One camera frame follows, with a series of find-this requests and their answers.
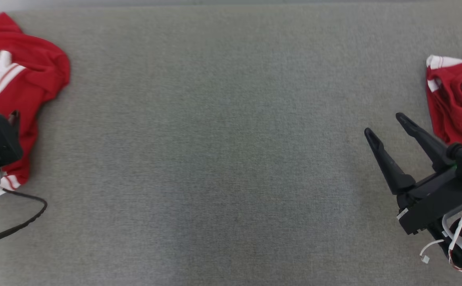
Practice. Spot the red basketball jersey white sleeves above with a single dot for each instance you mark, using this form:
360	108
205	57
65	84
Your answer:
32	71

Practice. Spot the red shorts white stripe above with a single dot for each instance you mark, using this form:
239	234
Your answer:
457	111

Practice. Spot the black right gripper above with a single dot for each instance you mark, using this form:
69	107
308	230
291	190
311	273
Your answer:
433	202

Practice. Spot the grey fabric sofa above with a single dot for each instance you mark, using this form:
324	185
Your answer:
215	159

